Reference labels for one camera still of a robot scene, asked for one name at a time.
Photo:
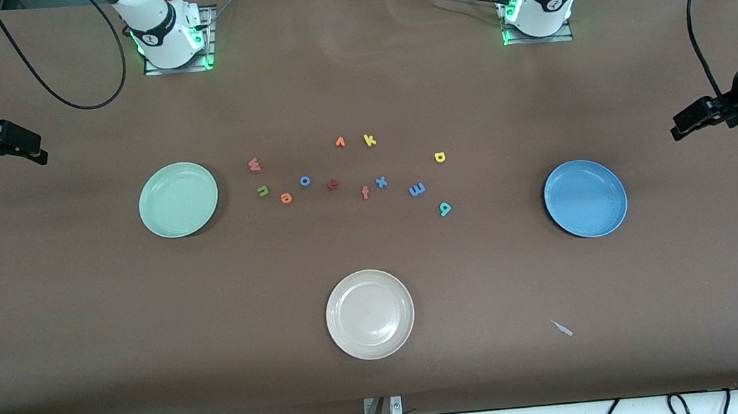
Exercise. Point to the orange foam letter v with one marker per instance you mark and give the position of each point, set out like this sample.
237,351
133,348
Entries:
340,143

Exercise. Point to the blue foam letter x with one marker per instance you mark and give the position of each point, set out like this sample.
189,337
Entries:
381,182

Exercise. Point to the metal table edge bracket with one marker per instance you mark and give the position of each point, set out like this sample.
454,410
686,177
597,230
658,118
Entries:
397,406

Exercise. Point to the salmon foam letter f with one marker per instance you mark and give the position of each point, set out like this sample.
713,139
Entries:
365,193

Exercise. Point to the salmon foam letter w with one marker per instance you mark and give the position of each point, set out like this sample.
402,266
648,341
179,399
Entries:
254,167

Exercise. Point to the orange letter a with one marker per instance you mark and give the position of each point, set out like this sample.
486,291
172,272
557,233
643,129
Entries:
282,199

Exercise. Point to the blue plate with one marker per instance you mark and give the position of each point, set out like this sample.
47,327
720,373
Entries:
585,198

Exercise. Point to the teal foam letter g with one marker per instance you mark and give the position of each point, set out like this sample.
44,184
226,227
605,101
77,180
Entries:
442,207

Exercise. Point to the brown table cover sheet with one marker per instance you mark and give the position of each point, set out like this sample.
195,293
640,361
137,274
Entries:
354,64

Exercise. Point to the white tape scrap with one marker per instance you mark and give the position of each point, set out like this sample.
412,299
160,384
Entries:
562,328

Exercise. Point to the blue foam letter m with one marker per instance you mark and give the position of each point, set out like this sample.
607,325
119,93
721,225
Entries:
416,189

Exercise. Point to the dark red foam letter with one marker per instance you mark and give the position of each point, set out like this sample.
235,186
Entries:
333,184

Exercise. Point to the green plate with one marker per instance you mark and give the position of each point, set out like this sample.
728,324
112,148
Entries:
178,199

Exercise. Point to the beige plate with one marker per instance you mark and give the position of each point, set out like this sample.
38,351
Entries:
370,314

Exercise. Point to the yellow foam letter d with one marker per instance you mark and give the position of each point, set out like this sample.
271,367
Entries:
436,157

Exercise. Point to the green foam letter n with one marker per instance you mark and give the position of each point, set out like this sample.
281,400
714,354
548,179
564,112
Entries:
259,191

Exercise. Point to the blue foam letter o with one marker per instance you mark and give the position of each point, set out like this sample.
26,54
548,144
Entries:
302,182

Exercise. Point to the yellow foam letter k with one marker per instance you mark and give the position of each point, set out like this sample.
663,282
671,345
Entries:
368,140

